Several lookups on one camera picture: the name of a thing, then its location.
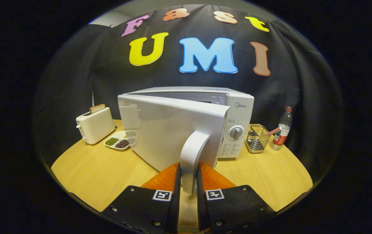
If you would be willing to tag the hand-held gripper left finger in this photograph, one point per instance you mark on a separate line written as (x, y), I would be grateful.
(176, 208)

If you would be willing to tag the white divided bean dish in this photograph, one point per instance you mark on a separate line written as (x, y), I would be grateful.
(117, 142)

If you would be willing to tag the white toaster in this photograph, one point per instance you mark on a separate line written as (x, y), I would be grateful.
(96, 126)

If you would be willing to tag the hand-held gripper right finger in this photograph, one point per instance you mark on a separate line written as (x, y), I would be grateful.
(200, 208)

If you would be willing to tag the white microwave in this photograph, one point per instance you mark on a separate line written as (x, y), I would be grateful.
(173, 130)

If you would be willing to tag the clear bottle red label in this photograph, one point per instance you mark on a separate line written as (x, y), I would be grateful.
(281, 135)

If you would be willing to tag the red striped straw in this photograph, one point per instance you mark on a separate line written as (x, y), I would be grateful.
(273, 131)

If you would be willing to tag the toast slice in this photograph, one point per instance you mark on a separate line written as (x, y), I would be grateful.
(97, 108)

